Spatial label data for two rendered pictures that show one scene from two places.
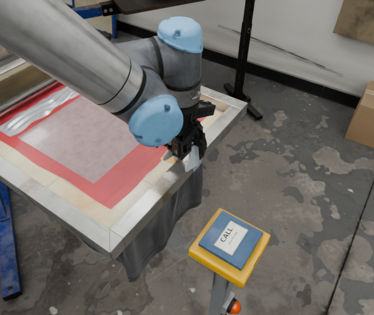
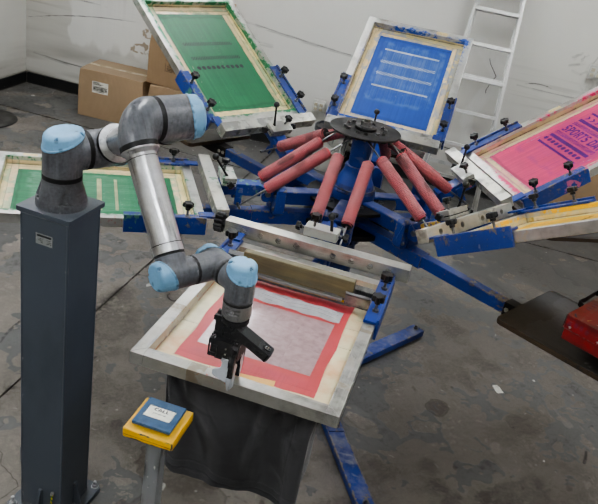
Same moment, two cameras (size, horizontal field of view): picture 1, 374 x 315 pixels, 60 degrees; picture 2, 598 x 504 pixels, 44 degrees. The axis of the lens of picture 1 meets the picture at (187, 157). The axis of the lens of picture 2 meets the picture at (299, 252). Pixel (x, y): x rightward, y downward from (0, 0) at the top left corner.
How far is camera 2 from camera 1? 1.62 m
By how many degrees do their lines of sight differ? 56
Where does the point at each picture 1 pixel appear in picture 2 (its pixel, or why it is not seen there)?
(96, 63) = (152, 228)
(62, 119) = (266, 311)
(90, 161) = not seen: hidden behind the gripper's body
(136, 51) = (214, 256)
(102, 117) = (278, 333)
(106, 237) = (141, 347)
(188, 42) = (230, 271)
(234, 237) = (160, 415)
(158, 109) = (155, 266)
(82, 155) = not seen: hidden behind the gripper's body
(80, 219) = (154, 334)
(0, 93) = (264, 266)
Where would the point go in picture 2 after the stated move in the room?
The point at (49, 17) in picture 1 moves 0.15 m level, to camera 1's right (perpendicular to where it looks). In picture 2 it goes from (148, 201) to (157, 229)
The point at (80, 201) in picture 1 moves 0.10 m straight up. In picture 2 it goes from (177, 338) to (180, 308)
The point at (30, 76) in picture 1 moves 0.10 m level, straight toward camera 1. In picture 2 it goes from (294, 274) to (273, 282)
